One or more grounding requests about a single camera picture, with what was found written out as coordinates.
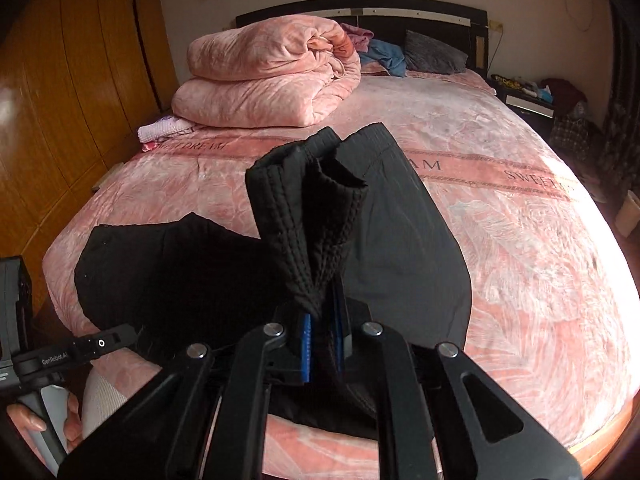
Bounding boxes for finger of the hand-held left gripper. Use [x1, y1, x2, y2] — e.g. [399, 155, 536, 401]
[12, 324, 137, 377]

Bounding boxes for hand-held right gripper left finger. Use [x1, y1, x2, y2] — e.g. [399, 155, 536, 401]
[57, 310, 313, 480]

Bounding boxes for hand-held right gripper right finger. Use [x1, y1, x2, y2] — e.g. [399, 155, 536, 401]
[332, 292, 583, 480]

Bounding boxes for black quilted pants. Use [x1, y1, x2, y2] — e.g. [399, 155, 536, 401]
[74, 122, 473, 433]

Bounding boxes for person's left hand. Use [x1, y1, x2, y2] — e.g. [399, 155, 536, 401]
[6, 391, 82, 453]

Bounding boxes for person's left leg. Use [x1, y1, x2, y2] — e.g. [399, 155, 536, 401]
[80, 372, 128, 441]

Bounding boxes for bed with pink sheet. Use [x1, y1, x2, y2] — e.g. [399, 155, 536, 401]
[42, 67, 640, 478]

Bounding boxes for wooden wardrobe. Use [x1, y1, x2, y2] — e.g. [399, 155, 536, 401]
[0, 0, 178, 261]

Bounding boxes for white pink folded cloth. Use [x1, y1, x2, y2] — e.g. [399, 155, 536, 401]
[138, 115, 193, 143]

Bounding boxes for folded pink quilt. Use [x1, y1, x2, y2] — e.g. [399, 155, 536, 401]
[171, 16, 362, 128]

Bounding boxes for blue garment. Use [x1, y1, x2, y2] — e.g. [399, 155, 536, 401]
[357, 40, 407, 77]

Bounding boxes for grey pillow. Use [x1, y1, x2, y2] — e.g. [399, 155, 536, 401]
[404, 30, 468, 73]

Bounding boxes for dark nightstand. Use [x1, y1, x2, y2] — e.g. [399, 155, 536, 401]
[487, 74, 556, 118]

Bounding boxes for pink garment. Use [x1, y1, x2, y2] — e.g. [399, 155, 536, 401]
[342, 22, 375, 53]

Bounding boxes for plaid cloth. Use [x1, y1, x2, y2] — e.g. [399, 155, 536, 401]
[550, 112, 593, 161]

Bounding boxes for white waste bin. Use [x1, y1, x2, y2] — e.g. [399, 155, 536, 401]
[615, 195, 640, 236]

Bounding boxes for dark red garment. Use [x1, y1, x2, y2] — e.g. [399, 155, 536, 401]
[540, 77, 588, 111]

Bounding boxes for dark wooden headboard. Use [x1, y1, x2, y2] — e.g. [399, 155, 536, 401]
[235, 0, 488, 73]

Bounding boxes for dark patterned curtain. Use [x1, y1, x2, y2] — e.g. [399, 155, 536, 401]
[597, 0, 640, 201]

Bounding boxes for thin wall cable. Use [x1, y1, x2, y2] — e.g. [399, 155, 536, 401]
[555, 0, 601, 33]

